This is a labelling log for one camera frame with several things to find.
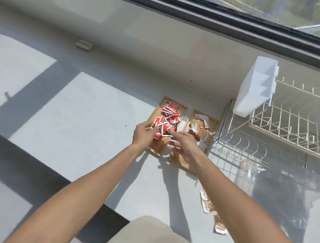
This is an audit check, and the beige shirt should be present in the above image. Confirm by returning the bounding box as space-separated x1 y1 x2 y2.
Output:
107 216 190 243

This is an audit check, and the person's left forearm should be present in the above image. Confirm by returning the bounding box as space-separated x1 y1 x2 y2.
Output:
5 145 140 243

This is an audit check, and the brown snack packet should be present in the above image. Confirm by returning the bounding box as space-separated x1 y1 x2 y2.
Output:
213 213 228 235
199 186 217 215

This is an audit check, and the person's left hand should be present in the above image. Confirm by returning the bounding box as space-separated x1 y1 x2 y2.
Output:
132 121 160 157

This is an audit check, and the black window frame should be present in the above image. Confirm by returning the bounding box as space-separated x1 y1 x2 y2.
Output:
125 0 320 68

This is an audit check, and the person's right hand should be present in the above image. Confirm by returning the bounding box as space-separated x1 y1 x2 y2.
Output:
166 130 203 167

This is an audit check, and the white plastic utensil holder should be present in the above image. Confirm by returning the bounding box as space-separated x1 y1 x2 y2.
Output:
232 56 279 117

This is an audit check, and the person's right forearm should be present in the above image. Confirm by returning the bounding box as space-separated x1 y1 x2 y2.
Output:
192 155 293 243

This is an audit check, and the pile of brown packets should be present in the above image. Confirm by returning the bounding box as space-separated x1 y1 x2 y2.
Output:
189 114 210 152

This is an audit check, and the bamboo tray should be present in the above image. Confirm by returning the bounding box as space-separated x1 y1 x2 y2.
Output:
146 96 188 156
170 109 219 173

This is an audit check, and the white wall fitting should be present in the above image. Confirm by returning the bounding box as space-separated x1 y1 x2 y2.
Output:
75 39 93 50

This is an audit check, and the pile of red packets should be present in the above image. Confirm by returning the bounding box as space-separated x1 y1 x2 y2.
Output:
152 101 181 141

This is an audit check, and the white stair railing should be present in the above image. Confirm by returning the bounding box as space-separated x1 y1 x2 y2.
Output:
292 24 320 33

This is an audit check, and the white wire dish rack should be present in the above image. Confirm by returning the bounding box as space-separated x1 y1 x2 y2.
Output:
212 76 320 176

